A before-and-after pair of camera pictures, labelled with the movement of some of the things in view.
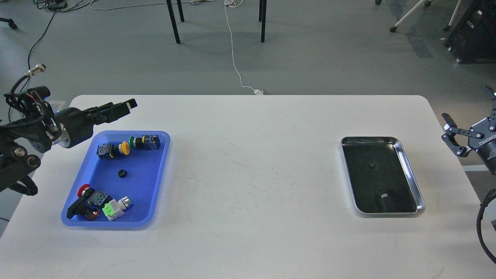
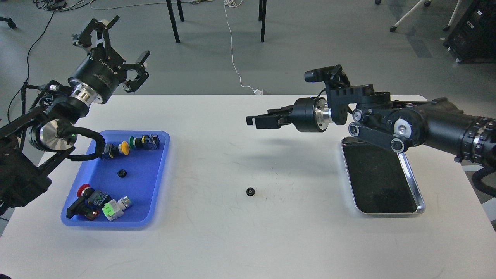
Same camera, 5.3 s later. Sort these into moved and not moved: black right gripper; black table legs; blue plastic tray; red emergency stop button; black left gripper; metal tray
Moved: black right gripper; black left gripper
Not moved: metal tray; blue plastic tray; black table legs; red emergency stop button
